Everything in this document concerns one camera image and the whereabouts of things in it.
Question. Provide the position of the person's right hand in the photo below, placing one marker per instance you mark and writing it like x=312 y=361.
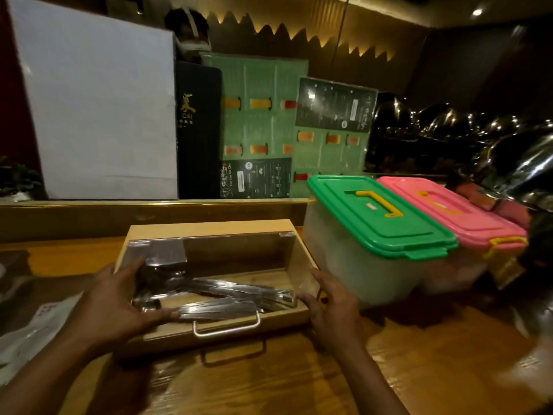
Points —
x=337 y=324

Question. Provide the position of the person's left hand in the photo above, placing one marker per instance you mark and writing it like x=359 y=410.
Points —
x=108 y=311

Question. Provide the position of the tray of white spoons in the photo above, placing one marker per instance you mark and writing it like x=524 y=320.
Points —
x=43 y=315

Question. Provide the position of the green-lid plastic container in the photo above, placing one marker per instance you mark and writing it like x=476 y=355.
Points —
x=380 y=220

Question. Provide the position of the wooden box with clear lid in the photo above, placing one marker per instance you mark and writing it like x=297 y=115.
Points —
x=207 y=229

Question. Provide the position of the pink-lid plastic container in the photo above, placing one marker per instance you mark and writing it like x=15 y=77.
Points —
x=458 y=211

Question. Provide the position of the green plant with red berries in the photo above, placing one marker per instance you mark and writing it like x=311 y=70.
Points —
x=17 y=179

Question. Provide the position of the green menu with dark panel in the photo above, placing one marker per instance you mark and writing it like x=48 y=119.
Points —
x=328 y=151

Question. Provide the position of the black menu folder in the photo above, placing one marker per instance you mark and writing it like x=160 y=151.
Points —
x=198 y=159

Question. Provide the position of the white blank board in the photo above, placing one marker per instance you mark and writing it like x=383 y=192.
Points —
x=99 y=103

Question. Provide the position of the large green laminated menu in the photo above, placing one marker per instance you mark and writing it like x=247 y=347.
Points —
x=259 y=125

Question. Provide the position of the red menu board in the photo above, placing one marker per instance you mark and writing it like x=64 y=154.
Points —
x=13 y=103

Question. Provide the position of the row of steel chafing domes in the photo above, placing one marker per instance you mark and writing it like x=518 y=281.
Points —
x=518 y=164

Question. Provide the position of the recessed ceiling light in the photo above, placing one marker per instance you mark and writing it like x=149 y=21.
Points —
x=476 y=12

